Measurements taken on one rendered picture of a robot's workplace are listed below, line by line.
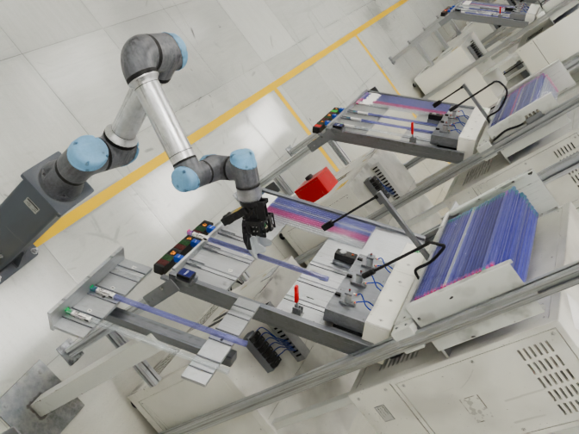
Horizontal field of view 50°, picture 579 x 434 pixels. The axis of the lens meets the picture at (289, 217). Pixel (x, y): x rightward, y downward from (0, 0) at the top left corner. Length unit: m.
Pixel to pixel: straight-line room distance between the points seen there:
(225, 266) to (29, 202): 0.70
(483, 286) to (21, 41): 2.52
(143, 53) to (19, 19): 1.67
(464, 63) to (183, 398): 4.70
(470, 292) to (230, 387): 0.99
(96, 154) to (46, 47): 1.42
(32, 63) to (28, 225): 1.17
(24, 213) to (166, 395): 0.86
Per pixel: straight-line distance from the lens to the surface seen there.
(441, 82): 6.45
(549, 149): 3.05
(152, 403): 2.60
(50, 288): 2.73
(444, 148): 3.12
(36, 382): 2.58
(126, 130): 2.12
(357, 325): 1.91
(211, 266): 2.15
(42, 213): 2.27
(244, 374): 2.30
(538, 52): 6.26
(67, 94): 3.31
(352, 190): 3.34
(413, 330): 1.76
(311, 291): 2.07
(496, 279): 1.64
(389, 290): 2.01
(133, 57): 1.87
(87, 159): 2.08
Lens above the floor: 2.29
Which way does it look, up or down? 36 degrees down
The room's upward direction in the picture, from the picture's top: 57 degrees clockwise
